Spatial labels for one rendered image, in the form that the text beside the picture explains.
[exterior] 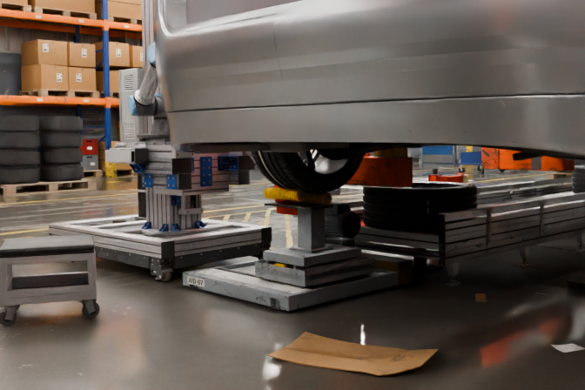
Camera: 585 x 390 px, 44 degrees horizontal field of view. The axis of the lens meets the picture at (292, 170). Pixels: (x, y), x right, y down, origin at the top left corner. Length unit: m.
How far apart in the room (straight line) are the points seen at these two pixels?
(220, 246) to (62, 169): 6.96
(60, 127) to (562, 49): 9.72
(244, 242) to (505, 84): 2.85
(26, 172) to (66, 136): 0.81
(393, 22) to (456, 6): 0.18
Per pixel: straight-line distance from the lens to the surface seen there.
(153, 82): 4.05
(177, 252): 4.17
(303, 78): 2.22
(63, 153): 11.13
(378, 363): 2.66
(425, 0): 1.93
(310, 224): 3.66
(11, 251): 3.36
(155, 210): 4.62
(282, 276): 3.59
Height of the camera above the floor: 0.82
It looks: 3 degrees down
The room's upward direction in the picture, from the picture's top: 1 degrees counter-clockwise
